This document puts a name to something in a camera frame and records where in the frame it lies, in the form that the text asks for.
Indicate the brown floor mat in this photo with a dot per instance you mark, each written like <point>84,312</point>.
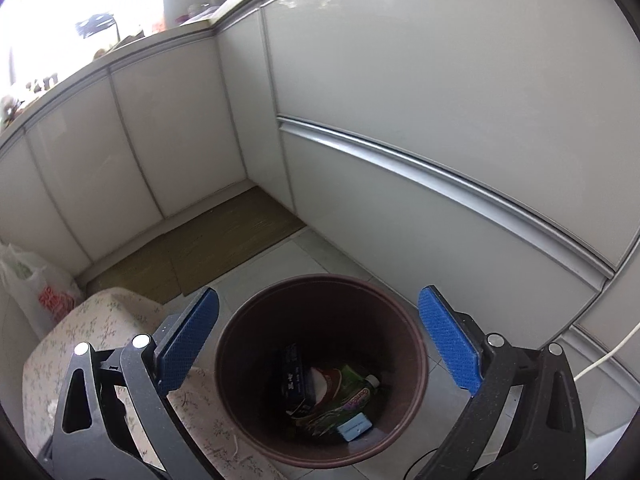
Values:
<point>210,240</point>

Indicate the floral tablecloth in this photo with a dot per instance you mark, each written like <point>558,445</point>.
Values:
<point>100,320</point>

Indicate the clear crushed plastic bottle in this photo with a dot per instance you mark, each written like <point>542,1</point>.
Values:
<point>371,381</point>

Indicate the green snack packet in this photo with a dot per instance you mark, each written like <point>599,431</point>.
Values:
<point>355,392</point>

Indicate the white plastic shopping bag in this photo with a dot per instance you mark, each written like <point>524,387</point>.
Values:
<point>30,285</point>

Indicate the brown plastic trash bin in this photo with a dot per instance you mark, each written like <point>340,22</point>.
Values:
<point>260,320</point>

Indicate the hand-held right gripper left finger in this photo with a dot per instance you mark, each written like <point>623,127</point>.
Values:
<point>185,345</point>

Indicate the blue carton box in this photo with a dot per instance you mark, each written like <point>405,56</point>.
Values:
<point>295,380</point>

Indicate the white kitchen cabinets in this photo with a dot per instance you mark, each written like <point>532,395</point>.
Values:
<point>400,85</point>

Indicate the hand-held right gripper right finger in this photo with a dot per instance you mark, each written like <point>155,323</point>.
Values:
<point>447,340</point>

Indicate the light blue small packet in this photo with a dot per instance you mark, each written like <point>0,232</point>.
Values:
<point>354,428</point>

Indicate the red instant noodle cup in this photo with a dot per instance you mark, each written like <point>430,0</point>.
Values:
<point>325,385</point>

